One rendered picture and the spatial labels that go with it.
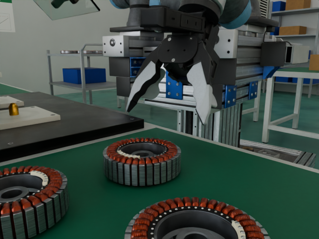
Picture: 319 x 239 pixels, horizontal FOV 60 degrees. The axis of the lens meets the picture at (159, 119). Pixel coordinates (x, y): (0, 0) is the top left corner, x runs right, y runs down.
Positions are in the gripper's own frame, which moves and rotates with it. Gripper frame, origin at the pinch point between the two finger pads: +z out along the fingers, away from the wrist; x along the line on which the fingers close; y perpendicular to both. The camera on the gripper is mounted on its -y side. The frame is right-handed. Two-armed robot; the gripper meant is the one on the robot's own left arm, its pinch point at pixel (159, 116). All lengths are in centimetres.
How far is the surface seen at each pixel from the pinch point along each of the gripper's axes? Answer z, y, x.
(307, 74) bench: -110, 215, 18
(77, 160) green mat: 10.0, -2.4, 11.3
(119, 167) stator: 8.9, -5.9, -0.9
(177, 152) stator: 4.6, 0.6, -4.5
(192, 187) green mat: 8.6, 0.2, -8.4
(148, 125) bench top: -1.7, 18.9, 16.1
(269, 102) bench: -89, 238, 50
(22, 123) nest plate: 6.8, -2.1, 31.7
